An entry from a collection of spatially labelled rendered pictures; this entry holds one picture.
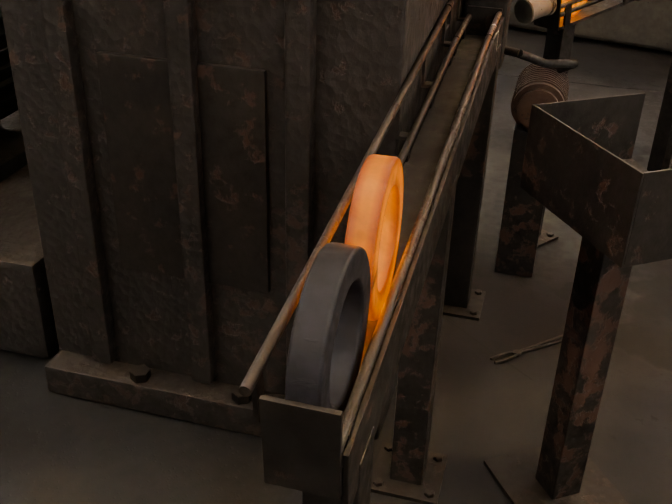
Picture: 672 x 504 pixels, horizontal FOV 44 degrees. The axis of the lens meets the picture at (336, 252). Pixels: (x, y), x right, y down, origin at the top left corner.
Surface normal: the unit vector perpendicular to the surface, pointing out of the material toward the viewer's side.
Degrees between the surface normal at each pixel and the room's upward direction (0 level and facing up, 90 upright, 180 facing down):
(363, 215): 50
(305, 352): 63
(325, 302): 34
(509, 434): 0
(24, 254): 0
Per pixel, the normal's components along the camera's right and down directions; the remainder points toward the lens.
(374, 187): -0.09, -0.56
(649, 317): 0.03, -0.87
